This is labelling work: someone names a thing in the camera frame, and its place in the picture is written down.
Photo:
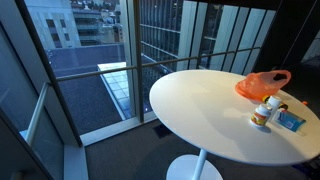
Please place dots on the yellow and brown bottle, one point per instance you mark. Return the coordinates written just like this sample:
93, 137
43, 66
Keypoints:
265, 99

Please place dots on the orange plastic bag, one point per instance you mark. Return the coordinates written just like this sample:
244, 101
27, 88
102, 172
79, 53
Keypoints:
256, 86

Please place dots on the white bottle orange label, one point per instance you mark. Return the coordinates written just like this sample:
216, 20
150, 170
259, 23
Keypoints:
260, 116

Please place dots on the slim white bottle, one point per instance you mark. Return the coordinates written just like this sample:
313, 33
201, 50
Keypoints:
274, 102

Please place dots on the metal window handrail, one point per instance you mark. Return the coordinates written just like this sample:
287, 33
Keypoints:
100, 72

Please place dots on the blue and white carton box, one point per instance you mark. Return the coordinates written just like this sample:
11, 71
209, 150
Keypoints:
290, 121

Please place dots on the small orange object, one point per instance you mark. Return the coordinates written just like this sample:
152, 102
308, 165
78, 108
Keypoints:
304, 103

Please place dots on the white table pedestal base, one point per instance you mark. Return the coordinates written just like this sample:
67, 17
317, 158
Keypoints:
200, 163

